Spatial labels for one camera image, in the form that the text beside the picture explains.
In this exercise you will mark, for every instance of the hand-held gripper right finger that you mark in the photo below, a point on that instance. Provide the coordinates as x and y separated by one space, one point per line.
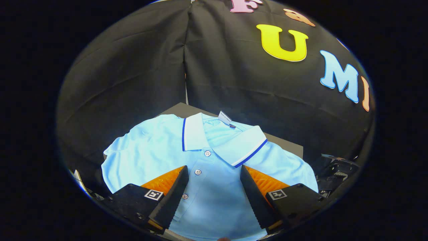
254 197

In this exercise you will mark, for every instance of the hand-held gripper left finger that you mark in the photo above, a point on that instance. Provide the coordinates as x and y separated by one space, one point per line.
174 197

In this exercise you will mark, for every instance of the light blue polo shirt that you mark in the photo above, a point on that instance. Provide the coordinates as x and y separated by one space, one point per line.
214 201

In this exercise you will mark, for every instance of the grey cabinet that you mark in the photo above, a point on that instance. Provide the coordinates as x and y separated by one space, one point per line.
177 109

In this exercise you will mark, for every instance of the black backdrop cloth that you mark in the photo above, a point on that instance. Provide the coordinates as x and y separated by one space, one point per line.
140 73

